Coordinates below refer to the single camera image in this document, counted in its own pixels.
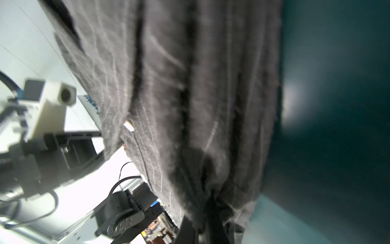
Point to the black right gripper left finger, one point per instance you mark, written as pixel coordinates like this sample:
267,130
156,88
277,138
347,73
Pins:
187,233

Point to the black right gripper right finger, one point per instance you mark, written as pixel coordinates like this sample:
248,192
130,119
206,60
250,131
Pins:
218,216

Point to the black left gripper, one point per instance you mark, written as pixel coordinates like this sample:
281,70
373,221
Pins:
45,163

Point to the dark grey striped shirt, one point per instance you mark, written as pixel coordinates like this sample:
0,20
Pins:
191,89

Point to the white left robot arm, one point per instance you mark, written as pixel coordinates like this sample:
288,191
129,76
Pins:
12,109

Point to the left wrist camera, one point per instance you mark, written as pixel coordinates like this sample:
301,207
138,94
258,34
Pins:
46,104

